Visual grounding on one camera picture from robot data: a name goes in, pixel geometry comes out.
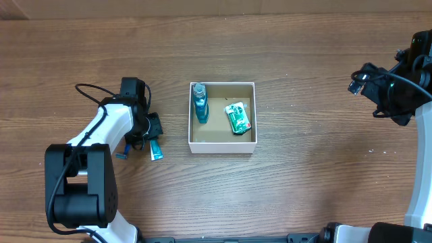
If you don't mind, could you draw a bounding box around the teal toothpaste tube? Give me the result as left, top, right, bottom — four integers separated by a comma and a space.
150, 140, 164, 161

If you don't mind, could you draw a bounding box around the teal mouthwash bottle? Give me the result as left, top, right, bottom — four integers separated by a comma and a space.
192, 82, 209, 124

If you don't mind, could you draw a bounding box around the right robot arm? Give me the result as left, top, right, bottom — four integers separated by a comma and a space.
310, 30, 431, 243

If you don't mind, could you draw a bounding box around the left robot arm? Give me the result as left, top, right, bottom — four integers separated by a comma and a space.
45, 78, 163, 242

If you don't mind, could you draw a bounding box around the open white cardboard box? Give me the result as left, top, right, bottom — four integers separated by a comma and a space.
188, 82, 258, 154

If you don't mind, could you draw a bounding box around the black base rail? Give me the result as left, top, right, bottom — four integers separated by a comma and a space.
138, 233, 319, 243

